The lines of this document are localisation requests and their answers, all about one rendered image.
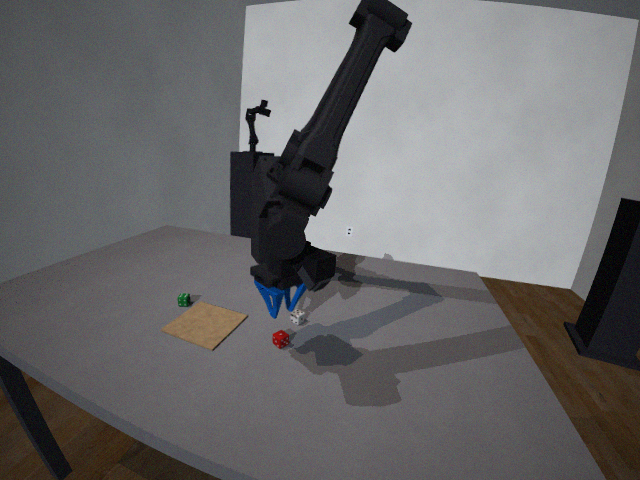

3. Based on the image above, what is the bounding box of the tan mat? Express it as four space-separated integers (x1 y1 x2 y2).
160 301 248 351

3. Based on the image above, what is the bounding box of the red die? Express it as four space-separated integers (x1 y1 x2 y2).
273 330 289 349

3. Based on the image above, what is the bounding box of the white die with black pips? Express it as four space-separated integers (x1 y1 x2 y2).
290 309 305 325

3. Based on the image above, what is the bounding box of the green die with white pips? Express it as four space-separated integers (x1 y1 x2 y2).
177 293 191 307

